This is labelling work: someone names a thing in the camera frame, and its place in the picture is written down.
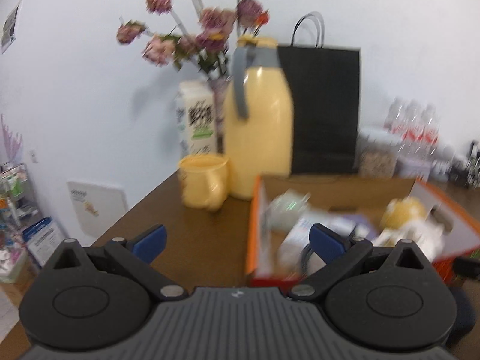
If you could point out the white round speaker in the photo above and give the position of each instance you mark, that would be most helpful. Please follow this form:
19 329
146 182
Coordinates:
444 157

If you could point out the dark blue zip pouch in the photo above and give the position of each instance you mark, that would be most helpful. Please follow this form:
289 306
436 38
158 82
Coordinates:
463 307

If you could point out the metal storage rack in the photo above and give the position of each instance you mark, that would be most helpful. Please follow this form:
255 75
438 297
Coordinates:
15 191

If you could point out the blue white carton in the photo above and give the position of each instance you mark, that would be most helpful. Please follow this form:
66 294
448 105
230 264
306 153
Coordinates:
43 240

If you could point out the white board sign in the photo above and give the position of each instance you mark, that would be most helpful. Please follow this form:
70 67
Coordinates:
95 206

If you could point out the clear food container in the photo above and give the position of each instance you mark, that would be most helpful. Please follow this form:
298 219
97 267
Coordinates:
377 157

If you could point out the dried pink rose bouquet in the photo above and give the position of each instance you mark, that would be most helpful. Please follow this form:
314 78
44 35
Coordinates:
213 18

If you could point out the white milk carton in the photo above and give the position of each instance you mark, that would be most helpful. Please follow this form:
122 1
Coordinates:
195 120

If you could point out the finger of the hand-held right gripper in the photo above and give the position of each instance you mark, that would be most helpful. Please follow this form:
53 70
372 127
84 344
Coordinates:
467 269

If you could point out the white cloth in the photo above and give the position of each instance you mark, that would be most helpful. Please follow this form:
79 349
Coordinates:
423 238

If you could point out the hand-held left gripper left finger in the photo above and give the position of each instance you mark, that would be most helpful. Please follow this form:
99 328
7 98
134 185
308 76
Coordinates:
152 242

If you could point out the white wall socket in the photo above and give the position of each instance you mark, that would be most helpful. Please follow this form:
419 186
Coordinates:
33 156

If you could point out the plastic-wrapped water bottle pack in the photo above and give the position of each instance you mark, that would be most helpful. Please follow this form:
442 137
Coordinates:
416 165

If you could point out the clear cotton swab box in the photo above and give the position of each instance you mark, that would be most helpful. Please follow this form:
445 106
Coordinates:
296 243

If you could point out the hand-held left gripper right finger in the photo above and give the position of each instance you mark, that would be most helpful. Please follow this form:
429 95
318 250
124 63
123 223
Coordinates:
326 242

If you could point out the purple straws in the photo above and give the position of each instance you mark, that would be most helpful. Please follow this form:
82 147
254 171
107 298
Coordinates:
11 138

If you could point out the yellow white plush toy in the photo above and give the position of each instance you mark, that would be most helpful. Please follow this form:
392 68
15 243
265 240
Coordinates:
405 212

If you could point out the red cardboard box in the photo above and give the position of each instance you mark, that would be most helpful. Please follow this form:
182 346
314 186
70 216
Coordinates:
337 189

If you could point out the iridescent plastic bag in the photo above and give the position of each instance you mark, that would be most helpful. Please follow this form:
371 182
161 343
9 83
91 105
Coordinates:
287 206

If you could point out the pink box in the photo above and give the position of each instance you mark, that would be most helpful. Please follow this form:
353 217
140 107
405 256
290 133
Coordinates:
11 266

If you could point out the yellow mug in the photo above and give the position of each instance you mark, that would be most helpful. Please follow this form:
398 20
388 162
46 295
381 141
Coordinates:
202 183

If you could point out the yellow thermos jug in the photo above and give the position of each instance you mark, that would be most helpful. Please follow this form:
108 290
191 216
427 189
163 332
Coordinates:
258 127

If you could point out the black paper bag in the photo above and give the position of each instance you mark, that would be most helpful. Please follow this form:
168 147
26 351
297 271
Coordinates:
324 112

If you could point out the glass flower vase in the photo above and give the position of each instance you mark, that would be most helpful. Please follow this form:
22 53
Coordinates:
220 97

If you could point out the wall poster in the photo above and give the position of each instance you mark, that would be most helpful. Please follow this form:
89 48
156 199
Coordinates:
9 26

